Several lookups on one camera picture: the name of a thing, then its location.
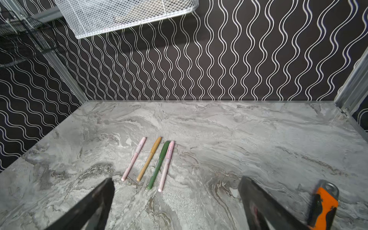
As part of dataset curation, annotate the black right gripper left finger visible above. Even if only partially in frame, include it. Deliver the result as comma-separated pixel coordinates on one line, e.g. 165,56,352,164
47,177,115,230

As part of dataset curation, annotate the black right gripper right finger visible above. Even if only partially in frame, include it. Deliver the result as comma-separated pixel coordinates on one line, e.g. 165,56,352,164
238,176,308,230

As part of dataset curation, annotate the pink pen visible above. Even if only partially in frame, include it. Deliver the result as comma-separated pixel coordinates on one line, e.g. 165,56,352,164
121,137,147,181
158,141,175,192

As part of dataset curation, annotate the tan pen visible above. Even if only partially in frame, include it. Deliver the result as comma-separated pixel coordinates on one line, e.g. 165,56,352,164
137,137,162,182

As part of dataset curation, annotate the black wire basket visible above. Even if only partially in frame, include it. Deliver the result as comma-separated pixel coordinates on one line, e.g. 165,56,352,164
1,11,59,68

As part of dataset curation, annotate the green pen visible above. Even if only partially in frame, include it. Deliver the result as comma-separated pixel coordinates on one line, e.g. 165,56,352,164
146,140,170,190

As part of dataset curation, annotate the white wire mesh basket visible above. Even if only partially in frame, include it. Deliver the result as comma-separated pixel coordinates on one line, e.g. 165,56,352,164
55,0,199,39

